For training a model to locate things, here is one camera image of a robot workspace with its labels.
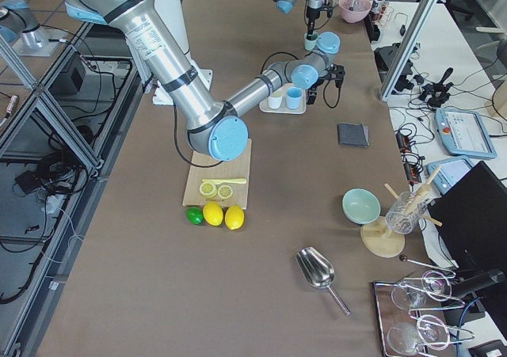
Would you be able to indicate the aluminium frame post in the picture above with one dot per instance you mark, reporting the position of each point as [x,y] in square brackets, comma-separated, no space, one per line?
[417,23]

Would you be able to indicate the black metal glass rack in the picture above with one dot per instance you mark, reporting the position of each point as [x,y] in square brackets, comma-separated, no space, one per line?
[409,315]

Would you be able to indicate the wine glass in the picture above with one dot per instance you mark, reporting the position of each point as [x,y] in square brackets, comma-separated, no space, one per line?
[428,333]
[414,293]

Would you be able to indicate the clear glass on stand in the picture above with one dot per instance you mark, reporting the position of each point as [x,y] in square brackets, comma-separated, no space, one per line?
[405,213]

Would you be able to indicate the wooden cup stand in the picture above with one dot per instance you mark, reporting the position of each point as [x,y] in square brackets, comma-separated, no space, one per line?
[384,242]

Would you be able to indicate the upper wine glass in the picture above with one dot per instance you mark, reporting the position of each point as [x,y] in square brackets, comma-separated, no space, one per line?
[414,293]

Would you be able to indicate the dark grey folded cloth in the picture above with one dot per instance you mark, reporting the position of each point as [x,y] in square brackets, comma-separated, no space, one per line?
[353,134]

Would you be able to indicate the yellow plastic knife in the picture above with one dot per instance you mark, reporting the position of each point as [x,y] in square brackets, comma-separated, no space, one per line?
[226,181]

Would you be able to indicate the blue teach pendant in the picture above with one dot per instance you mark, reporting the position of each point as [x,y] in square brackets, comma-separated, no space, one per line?
[463,133]
[451,171]

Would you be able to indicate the wooden cutting board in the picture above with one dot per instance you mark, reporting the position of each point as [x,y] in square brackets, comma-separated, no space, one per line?
[238,168]

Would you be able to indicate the upper lemon slice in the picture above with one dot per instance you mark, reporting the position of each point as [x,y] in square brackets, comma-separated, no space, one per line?
[225,191]

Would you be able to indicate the green plastic cup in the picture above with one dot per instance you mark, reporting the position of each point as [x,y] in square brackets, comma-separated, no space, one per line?
[310,40]

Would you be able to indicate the cream rabbit tray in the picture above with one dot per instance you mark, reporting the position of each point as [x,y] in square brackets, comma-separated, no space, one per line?
[284,109]

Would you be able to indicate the whole lemon middle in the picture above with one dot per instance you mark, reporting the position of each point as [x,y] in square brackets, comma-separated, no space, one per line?
[213,213]

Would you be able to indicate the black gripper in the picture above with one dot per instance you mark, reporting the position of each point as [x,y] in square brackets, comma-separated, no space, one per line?
[311,16]
[313,94]

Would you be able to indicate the green bowl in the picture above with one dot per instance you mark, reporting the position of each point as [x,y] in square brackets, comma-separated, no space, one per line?
[361,206]

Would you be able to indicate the black laptop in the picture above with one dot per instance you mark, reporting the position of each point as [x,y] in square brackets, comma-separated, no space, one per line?
[473,216]

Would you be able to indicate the lower wine glass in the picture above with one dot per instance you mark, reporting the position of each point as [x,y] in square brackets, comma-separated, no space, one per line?
[428,333]

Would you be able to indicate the whole lemon near bowl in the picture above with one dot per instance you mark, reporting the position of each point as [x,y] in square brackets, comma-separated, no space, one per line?
[234,217]

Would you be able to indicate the green lime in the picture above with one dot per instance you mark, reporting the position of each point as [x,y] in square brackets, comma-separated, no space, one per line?
[195,215]

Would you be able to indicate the pink bowl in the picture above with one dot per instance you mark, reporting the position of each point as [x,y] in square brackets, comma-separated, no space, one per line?
[360,10]

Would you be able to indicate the metal scoop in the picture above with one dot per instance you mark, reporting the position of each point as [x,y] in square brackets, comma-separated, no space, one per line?
[319,273]

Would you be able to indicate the blue plastic cup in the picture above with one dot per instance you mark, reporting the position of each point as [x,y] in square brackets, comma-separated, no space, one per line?
[293,98]

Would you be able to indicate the cream yellow plastic cup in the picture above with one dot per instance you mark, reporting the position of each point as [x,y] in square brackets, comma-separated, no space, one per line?
[274,101]

